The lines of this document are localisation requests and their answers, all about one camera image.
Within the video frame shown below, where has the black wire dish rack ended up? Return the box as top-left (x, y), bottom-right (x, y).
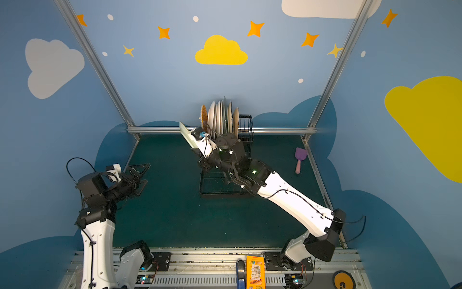
top-left (199, 114), bottom-right (254, 198)

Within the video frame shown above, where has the grey-green plain plate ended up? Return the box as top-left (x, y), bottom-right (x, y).
top-left (222, 97), bottom-right (229, 134)

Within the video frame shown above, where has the mint green leaf plate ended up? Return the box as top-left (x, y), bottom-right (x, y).
top-left (179, 122), bottom-right (199, 149)

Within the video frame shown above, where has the cream floral plate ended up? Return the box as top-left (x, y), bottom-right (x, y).
top-left (227, 101), bottom-right (233, 134)

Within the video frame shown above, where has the green-rimmed Hao Wei plate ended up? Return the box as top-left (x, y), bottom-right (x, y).
top-left (207, 101), bottom-right (215, 137)

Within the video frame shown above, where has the dark navy plate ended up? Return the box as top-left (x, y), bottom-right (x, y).
top-left (233, 108), bottom-right (239, 138)

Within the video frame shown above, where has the woven bamboo plate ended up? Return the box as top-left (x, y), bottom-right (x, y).
top-left (200, 105), bottom-right (208, 133)

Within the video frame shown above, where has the sunburst plate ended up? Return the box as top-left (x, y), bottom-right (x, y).
top-left (215, 101), bottom-right (223, 135)
top-left (212, 103), bottom-right (218, 138)

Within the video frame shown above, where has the white plate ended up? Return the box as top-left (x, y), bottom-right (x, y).
top-left (219, 101), bottom-right (225, 135)

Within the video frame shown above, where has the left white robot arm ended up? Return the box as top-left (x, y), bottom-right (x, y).
top-left (75, 164), bottom-right (153, 289)

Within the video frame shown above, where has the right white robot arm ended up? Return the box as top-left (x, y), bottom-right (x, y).
top-left (186, 127), bottom-right (346, 267)

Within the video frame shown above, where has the small green circuit board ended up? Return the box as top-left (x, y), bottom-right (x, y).
top-left (139, 275), bottom-right (154, 285)

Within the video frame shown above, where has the orange box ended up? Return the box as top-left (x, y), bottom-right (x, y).
top-left (246, 255), bottom-right (266, 289)

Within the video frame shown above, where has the yellow black wheel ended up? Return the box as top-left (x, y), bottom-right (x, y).
top-left (333, 270), bottom-right (356, 289)

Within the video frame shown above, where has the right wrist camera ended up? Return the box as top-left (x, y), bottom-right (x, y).
top-left (190, 126), bottom-right (217, 158)

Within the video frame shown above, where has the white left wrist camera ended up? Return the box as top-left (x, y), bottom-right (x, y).
top-left (106, 164), bottom-right (122, 183)

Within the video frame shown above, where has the aluminium frame rail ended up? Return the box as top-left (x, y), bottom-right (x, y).
top-left (127, 126), bottom-right (316, 135)

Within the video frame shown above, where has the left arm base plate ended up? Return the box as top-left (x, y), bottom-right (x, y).
top-left (149, 252), bottom-right (172, 272)

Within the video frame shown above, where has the purple scoop, pink handle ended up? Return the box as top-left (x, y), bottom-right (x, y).
top-left (295, 148), bottom-right (308, 174)

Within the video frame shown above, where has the blue tool handle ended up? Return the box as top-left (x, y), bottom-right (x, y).
top-left (236, 260), bottom-right (246, 289)

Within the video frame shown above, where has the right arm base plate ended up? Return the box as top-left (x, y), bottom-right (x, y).
top-left (263, 252), bottom-right (314, 271)

